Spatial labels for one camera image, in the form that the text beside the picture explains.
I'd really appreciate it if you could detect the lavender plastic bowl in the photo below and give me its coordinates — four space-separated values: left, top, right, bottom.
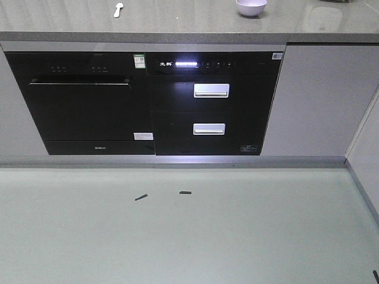
236 0 267 17

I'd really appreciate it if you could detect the mint green plastic spoon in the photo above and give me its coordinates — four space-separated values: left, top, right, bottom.
113 2 124 18

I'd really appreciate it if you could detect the black drawer sterilizer cabinet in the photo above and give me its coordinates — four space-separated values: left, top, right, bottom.
146 51 283 156

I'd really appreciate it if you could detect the black tape strip left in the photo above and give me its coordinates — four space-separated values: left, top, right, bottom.
134 194 148 201

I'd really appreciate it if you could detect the green energy label sticker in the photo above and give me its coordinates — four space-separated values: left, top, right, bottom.
133 54 146 69

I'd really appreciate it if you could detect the white side cabinet door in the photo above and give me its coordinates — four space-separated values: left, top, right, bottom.
347 94 378 211

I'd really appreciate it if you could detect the black tape strip right upper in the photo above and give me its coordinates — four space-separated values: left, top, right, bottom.
372 270 379 284

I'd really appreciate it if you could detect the lower silver drawer handle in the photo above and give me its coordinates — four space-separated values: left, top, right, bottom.
193 123 226 135

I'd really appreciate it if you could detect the silver drawer handle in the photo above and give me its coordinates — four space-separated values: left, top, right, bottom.
193 123 226 135
194 83 230 98

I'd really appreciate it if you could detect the upper silver drawer handle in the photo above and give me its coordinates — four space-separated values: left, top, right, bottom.
194 83 230 98

